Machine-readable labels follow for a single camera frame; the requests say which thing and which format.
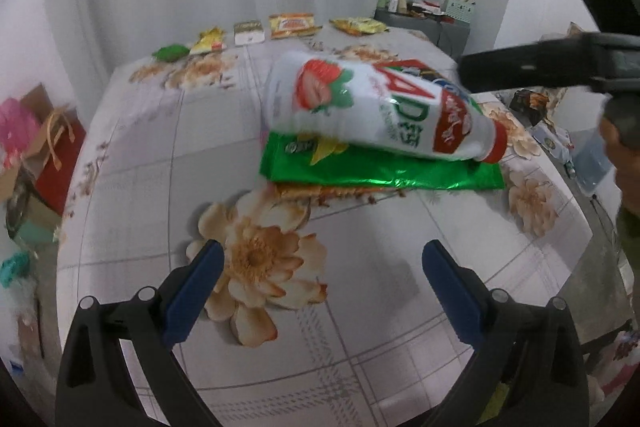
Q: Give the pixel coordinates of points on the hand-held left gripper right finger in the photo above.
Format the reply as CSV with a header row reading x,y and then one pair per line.
x,y
455,302

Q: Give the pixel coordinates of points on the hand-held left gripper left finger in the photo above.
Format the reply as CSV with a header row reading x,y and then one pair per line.
x,y
192,297

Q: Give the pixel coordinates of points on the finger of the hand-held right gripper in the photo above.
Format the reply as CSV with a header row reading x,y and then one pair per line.
x,y
525,64

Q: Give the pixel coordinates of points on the green foil snack packet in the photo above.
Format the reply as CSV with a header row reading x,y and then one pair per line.
x,y
400,174

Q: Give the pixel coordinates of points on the red orange snack packet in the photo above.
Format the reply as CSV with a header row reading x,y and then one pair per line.
x,y
340,193

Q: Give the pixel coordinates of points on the white strawberry label bottle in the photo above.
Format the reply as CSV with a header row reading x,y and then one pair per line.
x,y
370,107

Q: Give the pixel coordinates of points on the person's right forearm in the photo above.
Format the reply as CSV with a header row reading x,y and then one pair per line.
x,y
617,167

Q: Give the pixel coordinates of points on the black box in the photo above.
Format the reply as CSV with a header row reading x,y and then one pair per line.
x,y
530,102

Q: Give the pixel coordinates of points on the white printed box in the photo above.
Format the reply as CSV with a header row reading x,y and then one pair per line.
x,y
552,138

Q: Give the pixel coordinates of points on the grey side cabinet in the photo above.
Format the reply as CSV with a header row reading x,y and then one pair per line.
x,y
450,37

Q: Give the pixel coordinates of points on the green white patterned box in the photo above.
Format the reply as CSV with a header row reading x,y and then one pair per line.
x,y
460,11

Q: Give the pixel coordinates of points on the clear water jug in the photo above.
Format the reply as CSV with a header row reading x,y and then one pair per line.
x,y
592,162

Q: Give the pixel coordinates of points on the green container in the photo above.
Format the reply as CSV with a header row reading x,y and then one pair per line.
x,y
382,3

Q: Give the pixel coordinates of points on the gold yellow snack packet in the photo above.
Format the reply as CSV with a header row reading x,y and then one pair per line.
x,y
360,26

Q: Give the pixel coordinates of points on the green plastic bag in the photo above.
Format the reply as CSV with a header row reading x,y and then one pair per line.
x,y
11,271

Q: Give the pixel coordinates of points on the red gift bag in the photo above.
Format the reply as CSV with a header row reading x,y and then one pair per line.
x,y
57,172

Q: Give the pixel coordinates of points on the pink plastic bag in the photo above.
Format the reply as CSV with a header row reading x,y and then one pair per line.
x,y
17,127

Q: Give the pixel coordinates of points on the small green packet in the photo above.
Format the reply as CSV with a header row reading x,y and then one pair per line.
x,y
171,53

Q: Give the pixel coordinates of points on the cardboard box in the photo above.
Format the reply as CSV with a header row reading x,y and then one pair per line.
x,y
35,99

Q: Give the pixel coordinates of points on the small yellow snack packet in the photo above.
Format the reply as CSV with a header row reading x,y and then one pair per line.
x,y
207,42

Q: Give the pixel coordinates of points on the small white box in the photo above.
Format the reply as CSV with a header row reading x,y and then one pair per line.
x,y
249,33

